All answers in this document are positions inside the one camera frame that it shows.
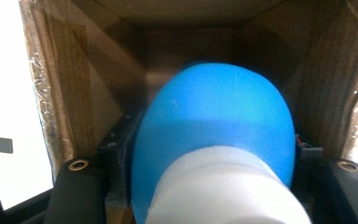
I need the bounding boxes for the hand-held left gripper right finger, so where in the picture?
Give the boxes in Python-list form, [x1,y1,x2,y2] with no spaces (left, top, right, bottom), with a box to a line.
[293,133,324,175]

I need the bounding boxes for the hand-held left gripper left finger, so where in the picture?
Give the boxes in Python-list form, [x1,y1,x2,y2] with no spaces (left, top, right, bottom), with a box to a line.
[96,111,145,208]

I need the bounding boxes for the brown cardboard box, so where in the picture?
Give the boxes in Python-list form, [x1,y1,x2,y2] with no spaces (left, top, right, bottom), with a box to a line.
[18,0,358,185]

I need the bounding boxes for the blue bottle with white cap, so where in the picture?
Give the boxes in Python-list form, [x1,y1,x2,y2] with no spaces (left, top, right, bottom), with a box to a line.
[131,61,312,224]

